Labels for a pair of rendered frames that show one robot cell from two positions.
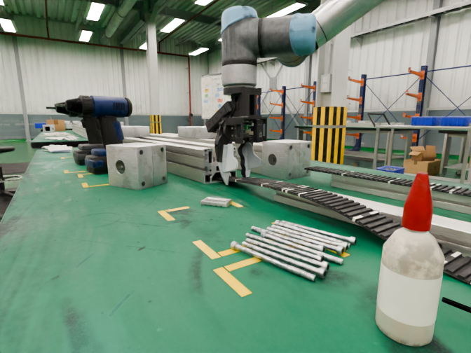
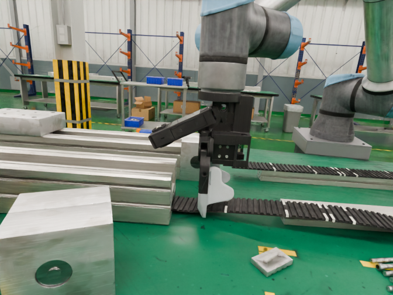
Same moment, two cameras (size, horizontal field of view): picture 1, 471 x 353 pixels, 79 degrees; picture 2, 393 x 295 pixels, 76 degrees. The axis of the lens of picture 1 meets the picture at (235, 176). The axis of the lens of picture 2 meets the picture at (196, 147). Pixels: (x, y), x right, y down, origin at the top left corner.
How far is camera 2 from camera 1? 54 cm
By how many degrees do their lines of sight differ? 50
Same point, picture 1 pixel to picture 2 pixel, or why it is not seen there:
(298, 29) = (296, 33)
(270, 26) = (275, 21)
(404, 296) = not seen: outside the picture
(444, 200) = (348, 181)
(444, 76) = (143, 41)
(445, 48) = (141, 18)
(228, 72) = (231, 74)
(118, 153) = (50, 246)
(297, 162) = not seen: hidden behind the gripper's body
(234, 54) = (240, 49)
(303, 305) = not seen: outside the picture
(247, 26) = (256, 14)
